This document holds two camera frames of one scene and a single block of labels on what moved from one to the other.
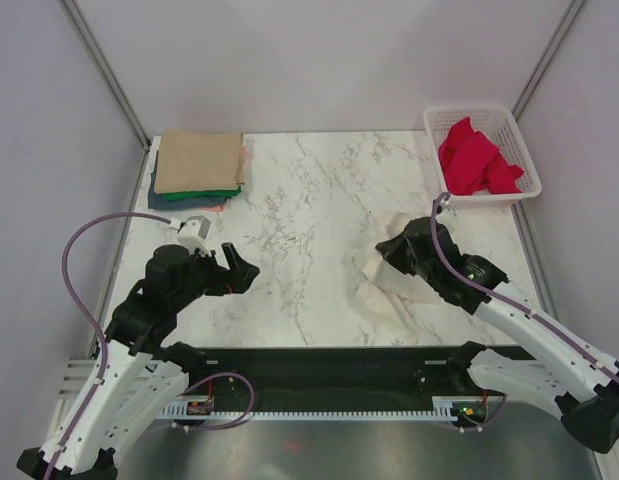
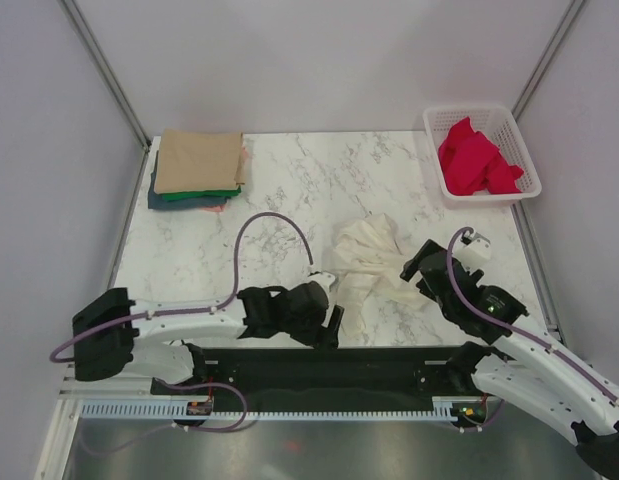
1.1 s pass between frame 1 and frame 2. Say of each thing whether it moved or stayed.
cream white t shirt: moved
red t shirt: stayed
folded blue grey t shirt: stayed
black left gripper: moved
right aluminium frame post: stayed
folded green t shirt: stayed
